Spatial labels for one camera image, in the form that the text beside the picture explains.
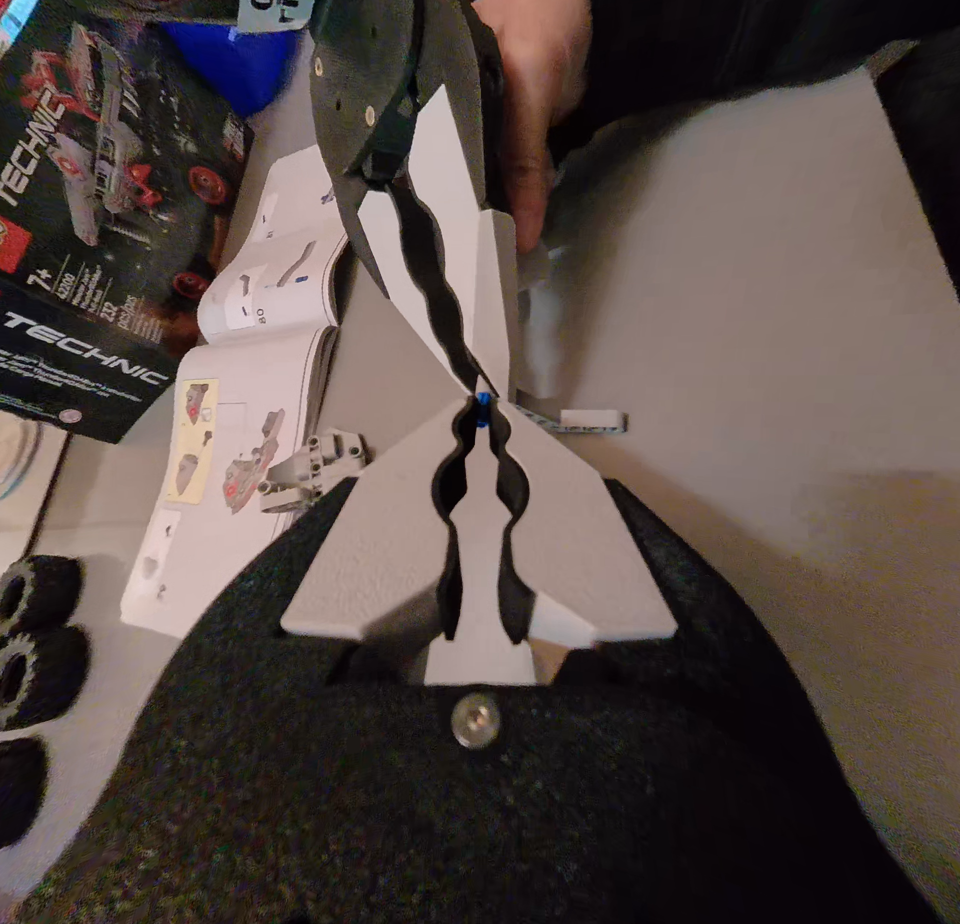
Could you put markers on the open instruction booklet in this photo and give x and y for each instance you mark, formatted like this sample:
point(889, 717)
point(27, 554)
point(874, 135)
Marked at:
point(247, 384)

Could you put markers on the grey brick assembly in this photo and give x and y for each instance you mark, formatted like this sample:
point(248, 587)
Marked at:
point(315, 466)

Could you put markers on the blue plastic bin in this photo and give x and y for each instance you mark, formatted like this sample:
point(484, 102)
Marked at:
point(232, 68)

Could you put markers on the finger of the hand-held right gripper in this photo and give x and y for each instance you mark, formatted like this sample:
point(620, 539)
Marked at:
point(390, 248)
point(465, 248)

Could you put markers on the small blue connector pin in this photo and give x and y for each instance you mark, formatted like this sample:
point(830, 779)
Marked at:
point(484, 408)

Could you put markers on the person's right hand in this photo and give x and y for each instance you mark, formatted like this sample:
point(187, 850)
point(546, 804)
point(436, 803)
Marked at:
point(540, 76)

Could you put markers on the black toy tire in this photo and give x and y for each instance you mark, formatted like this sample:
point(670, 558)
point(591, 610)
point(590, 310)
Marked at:
point(45, 590)
point(45, 676)
point(19, 789)

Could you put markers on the black toy set box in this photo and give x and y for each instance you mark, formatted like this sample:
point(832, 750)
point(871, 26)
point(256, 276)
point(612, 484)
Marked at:
point(97, 226)

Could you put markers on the thin grey holed beam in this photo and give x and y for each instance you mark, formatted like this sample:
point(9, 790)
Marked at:
point(592, 420)

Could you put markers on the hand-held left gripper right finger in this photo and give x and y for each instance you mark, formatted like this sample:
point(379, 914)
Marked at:
point(585, 556)

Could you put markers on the clear round dish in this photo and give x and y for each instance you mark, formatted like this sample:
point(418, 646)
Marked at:
point(15, 455)

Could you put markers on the person's dark clothing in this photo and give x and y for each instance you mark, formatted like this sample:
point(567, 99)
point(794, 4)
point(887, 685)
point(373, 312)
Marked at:
point(926, 158)

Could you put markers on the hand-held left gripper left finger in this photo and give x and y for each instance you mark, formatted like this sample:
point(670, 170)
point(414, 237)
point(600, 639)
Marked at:
point(375, 549)

